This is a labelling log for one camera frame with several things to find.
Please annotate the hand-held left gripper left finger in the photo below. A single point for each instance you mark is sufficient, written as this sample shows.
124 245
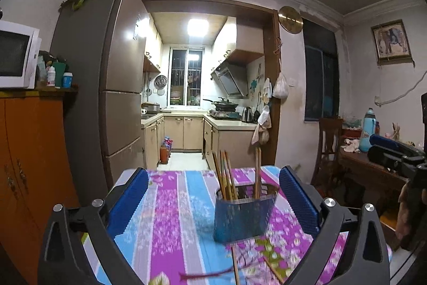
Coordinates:
128 201

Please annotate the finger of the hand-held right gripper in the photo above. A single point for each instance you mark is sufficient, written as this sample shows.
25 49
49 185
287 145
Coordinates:
387 140
387 158

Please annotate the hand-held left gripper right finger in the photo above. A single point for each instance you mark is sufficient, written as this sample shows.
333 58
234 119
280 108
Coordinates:
297 195

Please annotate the dark blue metal utensil holder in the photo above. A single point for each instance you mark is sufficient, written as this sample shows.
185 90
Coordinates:
245 215

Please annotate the bundle of wooden chopsticks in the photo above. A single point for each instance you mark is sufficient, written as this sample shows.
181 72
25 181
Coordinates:
224 174

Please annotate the person's right hand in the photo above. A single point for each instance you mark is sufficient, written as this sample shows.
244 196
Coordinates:
403 211

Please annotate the blue water bottle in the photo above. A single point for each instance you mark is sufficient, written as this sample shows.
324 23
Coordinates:
367 131

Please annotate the wooden side table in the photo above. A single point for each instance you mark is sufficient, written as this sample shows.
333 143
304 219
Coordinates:
367 178

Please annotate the crumpled white cloth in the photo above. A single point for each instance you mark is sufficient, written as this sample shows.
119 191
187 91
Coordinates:
350 145

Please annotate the brown wooden chopstick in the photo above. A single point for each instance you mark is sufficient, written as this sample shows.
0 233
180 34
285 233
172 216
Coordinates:
274 271
235 266
258 171

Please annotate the purple floral tablecloth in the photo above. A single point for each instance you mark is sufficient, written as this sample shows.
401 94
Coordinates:
173 221

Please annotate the wooden chair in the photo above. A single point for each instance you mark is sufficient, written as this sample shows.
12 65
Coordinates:
327 154

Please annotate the red floor bottles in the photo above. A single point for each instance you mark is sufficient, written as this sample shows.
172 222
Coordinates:
166 151

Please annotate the hanging cloth bags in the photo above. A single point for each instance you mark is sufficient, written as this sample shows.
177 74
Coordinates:
262 128

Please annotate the steel electric kettle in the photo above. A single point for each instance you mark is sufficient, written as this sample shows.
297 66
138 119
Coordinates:
247 114

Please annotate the dark room window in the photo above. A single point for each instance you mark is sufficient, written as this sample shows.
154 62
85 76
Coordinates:
322 71

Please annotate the steel cooking pot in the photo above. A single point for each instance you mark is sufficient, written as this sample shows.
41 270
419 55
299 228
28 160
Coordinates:
150 107

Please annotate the framed elephant picture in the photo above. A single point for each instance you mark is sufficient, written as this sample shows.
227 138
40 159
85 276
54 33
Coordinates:
392 41

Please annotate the orange wooden cabinet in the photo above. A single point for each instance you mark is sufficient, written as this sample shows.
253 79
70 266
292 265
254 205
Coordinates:
30 171

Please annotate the gas stove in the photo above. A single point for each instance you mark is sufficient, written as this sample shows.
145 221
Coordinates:
224 114

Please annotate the hanging white plastic bag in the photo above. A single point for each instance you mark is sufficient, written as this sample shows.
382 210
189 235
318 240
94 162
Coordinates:
280 86

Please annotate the grey refrigerator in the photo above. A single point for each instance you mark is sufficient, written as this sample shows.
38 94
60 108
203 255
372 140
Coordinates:
100 88

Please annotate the black wok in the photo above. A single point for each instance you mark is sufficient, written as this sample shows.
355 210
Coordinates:
222 102

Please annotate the round metal strainer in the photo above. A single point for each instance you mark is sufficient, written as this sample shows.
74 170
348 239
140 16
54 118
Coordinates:
160 84

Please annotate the steel range hood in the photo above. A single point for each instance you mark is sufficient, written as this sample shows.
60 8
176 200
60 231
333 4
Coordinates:
230 78

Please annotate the blue lidded cup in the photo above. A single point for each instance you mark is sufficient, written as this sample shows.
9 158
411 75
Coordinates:
67 80

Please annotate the barred kitchen window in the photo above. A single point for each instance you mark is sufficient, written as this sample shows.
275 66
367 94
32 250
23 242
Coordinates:
186 76

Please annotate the small white bottle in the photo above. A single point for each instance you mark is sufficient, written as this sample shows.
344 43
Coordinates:
51 77

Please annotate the green container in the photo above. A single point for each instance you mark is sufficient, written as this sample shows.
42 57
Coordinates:
61 69

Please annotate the white microwave oven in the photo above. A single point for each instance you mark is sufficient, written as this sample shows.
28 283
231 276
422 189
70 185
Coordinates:
16 54

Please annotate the kitchen ceiling light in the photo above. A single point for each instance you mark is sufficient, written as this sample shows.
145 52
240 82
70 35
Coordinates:
197 27

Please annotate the round gold wall clock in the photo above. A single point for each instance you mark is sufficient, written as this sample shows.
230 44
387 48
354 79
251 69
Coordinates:
290 20

